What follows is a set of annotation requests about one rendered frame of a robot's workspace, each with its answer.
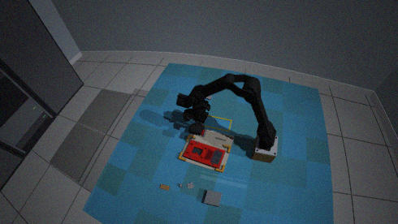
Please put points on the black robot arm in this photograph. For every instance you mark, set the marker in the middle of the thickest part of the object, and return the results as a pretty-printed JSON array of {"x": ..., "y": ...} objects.
[{"x": 251, "y": 92}]

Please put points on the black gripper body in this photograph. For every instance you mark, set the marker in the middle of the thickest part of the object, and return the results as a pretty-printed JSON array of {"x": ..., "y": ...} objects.
[{"x": 196, "y": 128}]

